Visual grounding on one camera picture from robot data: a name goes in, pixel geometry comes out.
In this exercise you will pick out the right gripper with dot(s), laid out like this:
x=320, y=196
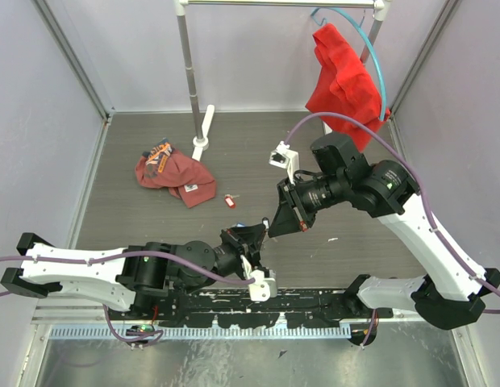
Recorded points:
x=285, y=222

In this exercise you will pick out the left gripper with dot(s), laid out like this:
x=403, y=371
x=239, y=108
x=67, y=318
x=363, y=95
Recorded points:
x=245, y=241

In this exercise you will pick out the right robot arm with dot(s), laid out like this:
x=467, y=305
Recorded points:
x=448, y=296

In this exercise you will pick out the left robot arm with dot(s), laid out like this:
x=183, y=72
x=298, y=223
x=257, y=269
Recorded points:
x=134, y=278

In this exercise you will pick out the key with black windowed tag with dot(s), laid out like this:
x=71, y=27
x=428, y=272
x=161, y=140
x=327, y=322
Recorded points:
x=265, y=221

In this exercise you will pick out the key with red tag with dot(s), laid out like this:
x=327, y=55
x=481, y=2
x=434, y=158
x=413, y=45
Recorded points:
x=230, y=200

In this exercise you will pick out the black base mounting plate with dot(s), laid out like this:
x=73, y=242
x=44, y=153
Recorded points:
x=305, y=307

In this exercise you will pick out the crumpled dusty red shirt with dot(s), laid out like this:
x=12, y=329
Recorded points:
x=165, y=167

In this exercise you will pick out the red cloth on hanger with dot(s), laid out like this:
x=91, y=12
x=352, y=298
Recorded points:
x=344, y=85

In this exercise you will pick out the blue clothes hanger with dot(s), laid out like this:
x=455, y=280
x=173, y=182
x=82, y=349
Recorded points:
x=369, y=50

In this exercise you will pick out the white clothes rack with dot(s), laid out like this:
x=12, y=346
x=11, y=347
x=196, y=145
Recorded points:
x=202, y=121

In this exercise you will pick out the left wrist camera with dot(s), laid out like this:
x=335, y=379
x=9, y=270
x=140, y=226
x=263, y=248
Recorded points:
x=264, y=284

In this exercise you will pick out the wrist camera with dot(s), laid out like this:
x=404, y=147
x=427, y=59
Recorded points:
x=264, y=284
x=285, y=158

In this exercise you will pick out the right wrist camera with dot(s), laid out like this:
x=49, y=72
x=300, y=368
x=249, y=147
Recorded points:
x=285, y=158

